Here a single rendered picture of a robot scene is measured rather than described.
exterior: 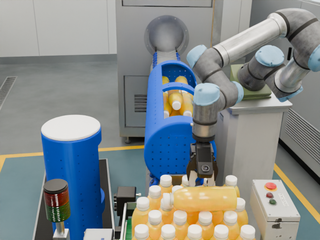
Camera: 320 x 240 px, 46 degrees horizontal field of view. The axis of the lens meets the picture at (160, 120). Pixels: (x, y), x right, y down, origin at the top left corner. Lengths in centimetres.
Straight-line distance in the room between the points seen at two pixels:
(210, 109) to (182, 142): 37
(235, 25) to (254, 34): 573
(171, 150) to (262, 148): 65
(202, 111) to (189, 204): 27
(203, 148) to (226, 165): 85
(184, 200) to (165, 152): 39
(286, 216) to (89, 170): 99
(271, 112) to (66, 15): 505
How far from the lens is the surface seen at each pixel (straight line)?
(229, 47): 127
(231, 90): 120
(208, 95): 110
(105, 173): 315
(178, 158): 150
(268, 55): 178
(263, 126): 194
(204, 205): 114
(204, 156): 115
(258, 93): 195
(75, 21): 657
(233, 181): 132
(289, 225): 126
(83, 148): 179
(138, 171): 344
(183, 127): 143
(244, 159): 199
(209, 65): 121
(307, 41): 139
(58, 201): 104
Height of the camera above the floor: 183
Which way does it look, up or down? 24 degrees down
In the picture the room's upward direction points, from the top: 1 degrees clockwise
